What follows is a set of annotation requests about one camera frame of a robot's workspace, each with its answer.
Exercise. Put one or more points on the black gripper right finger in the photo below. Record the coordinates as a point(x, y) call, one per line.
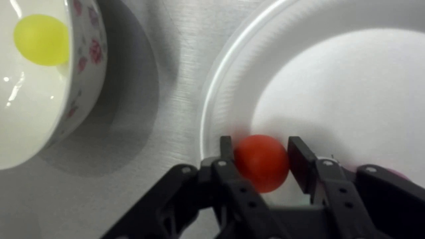
point(354, 199)

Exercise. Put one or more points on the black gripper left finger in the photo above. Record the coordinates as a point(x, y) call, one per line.
point(200, 203)

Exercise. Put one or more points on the red ball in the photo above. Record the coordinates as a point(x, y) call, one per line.
point(262, 163)

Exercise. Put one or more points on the white floral bowl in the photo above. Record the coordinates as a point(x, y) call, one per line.
point(31, 110)

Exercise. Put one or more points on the yellow ball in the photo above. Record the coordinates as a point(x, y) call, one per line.
point(42, 39)

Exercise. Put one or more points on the white disposable plate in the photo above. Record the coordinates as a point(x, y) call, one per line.
point(337, 83)

